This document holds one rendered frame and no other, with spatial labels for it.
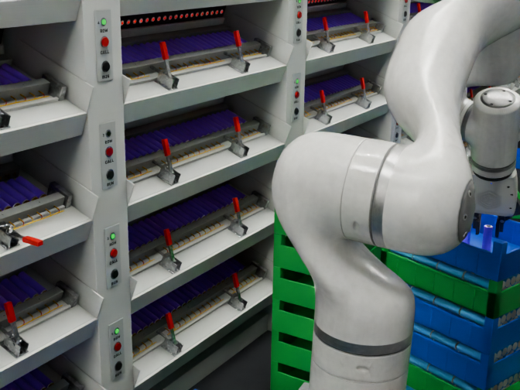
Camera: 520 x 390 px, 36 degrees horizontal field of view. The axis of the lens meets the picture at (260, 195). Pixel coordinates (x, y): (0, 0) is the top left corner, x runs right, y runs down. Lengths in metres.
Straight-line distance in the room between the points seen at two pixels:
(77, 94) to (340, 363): 0.72
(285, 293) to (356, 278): 0.90
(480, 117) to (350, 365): 0.68
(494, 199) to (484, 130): 0.18
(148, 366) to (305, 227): 0.92
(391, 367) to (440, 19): 0.43
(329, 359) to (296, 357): 0.92
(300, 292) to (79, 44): 0.75
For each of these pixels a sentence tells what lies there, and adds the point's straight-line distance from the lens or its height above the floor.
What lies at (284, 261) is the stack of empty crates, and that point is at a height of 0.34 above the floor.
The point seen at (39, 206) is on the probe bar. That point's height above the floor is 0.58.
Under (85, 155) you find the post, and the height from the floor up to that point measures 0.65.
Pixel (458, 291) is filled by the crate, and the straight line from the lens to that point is 1.69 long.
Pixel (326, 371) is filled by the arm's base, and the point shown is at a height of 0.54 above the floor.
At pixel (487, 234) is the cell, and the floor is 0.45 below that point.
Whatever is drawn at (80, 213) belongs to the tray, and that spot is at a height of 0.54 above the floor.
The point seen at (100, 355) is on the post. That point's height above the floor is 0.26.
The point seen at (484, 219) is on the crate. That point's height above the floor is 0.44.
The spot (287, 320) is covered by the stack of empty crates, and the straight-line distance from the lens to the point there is 1.86.
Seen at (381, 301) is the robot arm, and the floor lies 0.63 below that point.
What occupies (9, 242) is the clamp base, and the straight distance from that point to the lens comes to 1.36.
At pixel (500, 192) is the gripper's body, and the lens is 1.61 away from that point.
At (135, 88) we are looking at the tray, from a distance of 1.58.
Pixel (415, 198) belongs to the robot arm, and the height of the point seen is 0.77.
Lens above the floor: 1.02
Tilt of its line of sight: 18 degrees down
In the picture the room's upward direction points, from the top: 1 degrees clockwise
